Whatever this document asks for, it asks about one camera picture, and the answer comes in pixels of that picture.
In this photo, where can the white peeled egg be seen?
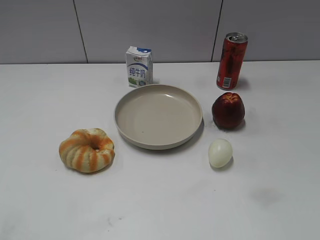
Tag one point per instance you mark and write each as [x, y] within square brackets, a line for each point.
[220, 153]

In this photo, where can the beige round plate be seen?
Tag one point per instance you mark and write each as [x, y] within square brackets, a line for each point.
[158, 117]

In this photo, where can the white blue milk carton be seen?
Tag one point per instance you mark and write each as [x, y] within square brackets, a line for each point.
[139, 65]

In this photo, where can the dark red apple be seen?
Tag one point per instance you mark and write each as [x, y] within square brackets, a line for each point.
[228, 111]

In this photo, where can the red soda can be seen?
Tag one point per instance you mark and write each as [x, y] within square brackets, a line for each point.
[232, 56]

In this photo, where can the orange striped ring bread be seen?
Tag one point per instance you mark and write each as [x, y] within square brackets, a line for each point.
[87, 150]

